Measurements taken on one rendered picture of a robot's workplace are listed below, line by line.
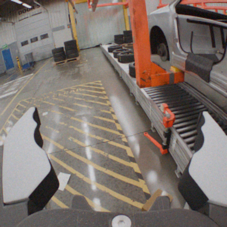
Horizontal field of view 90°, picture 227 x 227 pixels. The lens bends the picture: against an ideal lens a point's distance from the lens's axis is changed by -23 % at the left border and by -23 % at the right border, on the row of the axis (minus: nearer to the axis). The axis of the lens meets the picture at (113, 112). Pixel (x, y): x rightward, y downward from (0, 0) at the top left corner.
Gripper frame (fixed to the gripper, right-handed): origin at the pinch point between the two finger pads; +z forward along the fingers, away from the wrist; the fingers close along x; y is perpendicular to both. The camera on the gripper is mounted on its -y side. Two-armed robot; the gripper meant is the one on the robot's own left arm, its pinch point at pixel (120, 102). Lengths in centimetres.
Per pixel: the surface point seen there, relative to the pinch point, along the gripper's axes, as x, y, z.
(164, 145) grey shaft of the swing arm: 50, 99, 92
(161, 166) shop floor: 48, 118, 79
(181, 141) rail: 57, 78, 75
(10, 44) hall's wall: -899, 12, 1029
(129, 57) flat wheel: 32, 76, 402
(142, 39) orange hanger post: 28, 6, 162
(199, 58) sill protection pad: 85, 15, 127
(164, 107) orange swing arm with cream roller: 49, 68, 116
